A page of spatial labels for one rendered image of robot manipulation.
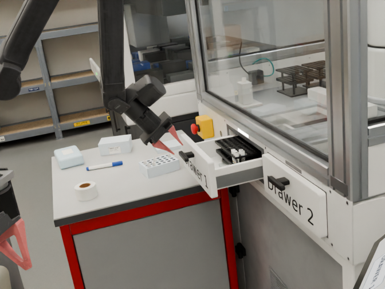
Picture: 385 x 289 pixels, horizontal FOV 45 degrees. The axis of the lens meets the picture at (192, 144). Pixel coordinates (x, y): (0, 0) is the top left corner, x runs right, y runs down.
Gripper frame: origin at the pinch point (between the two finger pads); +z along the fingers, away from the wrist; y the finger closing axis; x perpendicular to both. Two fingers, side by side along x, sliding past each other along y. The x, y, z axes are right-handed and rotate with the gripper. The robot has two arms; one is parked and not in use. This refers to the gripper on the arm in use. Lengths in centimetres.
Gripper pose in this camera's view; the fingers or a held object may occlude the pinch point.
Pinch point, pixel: (176, 147)
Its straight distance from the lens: 133.7
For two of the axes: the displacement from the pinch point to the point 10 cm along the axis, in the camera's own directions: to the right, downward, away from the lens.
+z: 6.7, 6.3, 3.9
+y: 6.9, -7.2, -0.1
